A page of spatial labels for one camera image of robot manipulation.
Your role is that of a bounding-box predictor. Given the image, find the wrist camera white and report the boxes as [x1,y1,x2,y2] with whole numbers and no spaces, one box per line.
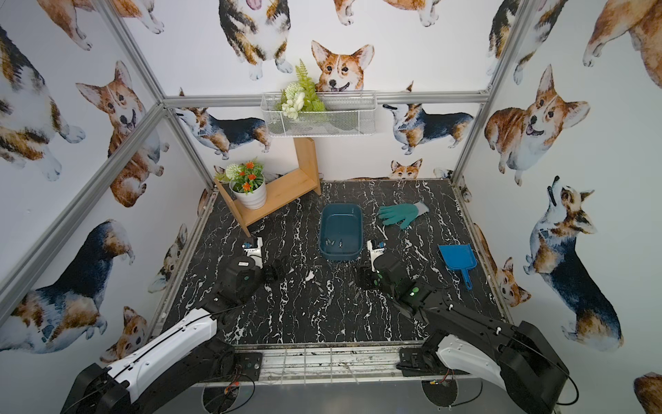
[367,240,386,272]
[242,236,264,268]

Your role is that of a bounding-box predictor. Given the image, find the teal plastic storage box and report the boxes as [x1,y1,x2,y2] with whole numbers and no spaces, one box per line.
[319,204,364,262]

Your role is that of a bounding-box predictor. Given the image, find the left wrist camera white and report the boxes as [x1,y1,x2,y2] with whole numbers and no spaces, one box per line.
[242,236,264,268]

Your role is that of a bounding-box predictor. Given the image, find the wooden shelf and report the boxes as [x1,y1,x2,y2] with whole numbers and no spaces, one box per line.
[214,137,322,237]

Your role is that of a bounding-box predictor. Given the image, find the green fern white flowers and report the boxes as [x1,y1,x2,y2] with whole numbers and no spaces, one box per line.
[275,60,326,120]

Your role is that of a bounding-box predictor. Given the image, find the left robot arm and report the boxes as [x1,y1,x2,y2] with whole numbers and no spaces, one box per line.
[61,256,289,413]

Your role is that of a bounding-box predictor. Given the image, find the green work glove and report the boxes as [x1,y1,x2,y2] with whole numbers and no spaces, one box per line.
[379,201,429,229]

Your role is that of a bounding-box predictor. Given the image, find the orange flower plant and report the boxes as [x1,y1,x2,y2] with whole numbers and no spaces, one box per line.
[215,160,265,194]

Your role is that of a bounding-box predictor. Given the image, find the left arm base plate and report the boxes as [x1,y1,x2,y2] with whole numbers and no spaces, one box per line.
[203,352,263,383]

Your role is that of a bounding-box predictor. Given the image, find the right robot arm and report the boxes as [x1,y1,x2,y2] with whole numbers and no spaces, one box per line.
[357,253,569,413]

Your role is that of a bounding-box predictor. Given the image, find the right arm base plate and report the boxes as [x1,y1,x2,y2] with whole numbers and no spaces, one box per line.
[396,348,450,377]

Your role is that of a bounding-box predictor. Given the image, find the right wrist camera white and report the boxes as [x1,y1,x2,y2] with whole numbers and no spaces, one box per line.
[367,240,386,272]

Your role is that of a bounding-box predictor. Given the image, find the white flower pot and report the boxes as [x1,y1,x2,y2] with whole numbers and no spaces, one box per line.
[230,179,267,210]

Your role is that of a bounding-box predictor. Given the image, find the blue plastic dustpan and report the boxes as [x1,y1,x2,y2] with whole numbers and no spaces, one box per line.
[438,244,478,291]

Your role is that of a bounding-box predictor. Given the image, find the white wire basket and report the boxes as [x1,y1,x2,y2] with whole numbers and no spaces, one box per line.
[260,92,378,138]

